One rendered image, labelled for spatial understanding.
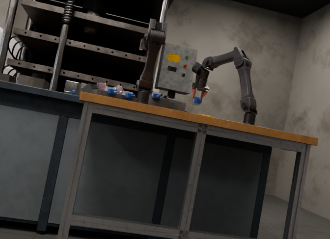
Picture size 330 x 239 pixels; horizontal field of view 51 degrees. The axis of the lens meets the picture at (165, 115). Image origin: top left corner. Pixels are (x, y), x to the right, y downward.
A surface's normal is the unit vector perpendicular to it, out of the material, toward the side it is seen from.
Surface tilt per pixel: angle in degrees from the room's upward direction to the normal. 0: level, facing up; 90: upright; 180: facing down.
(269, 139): 90
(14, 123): 90
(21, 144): 90
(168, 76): 90
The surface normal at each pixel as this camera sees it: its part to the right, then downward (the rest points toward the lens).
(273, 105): 0.15, -0.03
